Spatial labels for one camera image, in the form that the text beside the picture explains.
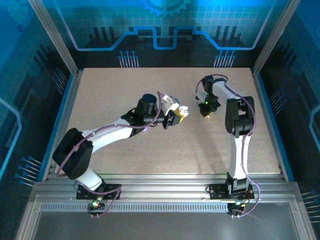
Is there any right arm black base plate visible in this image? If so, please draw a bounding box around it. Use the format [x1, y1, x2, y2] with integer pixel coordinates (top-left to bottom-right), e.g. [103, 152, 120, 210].
[206, 183, 256, 201]

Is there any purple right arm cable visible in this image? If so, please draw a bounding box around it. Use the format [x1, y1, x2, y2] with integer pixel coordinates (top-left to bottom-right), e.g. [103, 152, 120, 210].
[194, 73, 262, 219]

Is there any slotted grey cable duct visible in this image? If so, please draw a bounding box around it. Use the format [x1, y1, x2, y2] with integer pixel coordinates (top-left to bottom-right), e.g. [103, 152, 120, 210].
[39, 203, 230, 214]

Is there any aluminium table side rail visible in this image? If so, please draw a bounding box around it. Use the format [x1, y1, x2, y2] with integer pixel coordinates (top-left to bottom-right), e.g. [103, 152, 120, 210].
[251, 68, 288, 182]
[41, 69, 85, 182]

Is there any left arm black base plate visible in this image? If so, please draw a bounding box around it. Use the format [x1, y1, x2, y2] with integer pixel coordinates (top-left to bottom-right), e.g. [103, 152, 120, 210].
[76, 183, 123, 201]

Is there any white earbud charging case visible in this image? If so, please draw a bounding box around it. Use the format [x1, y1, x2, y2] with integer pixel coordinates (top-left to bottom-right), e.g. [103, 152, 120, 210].
[178, 105, 190, 118]

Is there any cable connector hub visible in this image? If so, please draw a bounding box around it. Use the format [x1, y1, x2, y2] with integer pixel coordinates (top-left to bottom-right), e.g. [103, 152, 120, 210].
[87, 199, 105, 213]
[226, 201, 248, 218]

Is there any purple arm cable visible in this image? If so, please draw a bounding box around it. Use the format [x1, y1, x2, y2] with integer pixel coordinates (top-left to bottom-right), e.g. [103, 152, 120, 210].
[54, 91, 166, 218]
[194, 73, 262, 219]

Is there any aluminium mounting rail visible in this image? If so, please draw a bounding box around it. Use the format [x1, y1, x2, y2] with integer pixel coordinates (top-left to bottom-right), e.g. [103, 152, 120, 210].
[32, 173, 301, 205]

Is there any aluminium frame post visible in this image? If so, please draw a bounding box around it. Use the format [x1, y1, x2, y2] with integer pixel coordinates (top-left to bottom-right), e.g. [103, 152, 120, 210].
[251, 0, 302, 76]
[27, 0, 79, 76]

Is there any grey metal panel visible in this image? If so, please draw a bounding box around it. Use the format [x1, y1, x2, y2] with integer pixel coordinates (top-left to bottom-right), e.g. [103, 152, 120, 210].
[14, 194, 317, 240]

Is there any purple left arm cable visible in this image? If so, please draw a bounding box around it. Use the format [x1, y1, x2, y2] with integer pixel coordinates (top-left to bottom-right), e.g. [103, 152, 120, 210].
[54, 91, 166, 218]

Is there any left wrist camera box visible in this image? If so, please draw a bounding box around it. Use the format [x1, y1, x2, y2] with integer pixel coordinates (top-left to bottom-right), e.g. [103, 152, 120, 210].
[161, 93, 180, 116]

